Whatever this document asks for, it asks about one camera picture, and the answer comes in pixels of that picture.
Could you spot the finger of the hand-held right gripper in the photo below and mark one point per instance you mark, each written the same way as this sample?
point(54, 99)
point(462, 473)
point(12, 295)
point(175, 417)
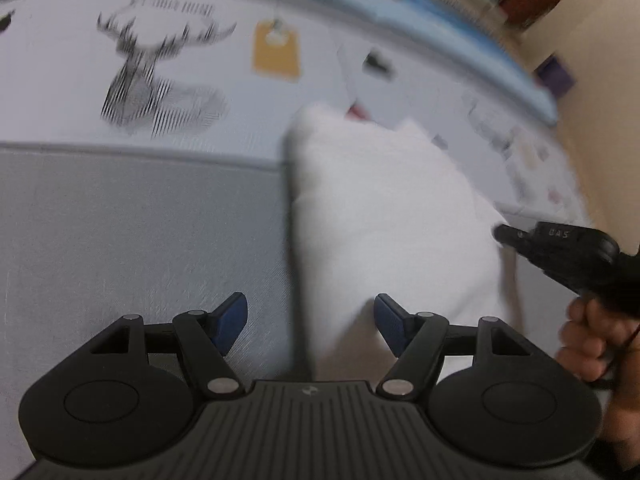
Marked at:
point(509, 235)

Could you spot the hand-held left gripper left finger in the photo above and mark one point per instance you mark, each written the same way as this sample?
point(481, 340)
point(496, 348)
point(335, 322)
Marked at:
point(231, 317)

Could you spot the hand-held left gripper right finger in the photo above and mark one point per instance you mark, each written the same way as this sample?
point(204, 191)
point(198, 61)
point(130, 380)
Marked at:
point(391, 321)

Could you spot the white small garment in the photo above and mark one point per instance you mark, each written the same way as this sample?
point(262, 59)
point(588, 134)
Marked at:
point(385, 230)

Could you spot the person's right forearm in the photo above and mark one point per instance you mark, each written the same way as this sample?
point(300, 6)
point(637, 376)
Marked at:
point(622, 410)

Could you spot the person's right hand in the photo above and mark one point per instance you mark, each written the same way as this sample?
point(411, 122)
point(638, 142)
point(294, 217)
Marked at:
point(595, 340)

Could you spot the grey mattress pad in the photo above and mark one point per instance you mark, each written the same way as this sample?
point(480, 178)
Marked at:
point(140, 240)

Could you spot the purple box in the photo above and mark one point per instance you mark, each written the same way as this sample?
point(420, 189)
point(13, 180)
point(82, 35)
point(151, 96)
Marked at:
point(555, 77)

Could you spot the light blue quilt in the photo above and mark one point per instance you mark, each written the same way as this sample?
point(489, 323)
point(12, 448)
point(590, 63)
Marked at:
point(450, 45)

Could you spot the printed white bed sheet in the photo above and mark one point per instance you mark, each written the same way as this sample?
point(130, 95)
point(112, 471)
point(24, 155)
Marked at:
point(250, 100)

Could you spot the brown box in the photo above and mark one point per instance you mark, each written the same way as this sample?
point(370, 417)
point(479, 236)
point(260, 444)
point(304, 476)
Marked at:
point(530, 0)

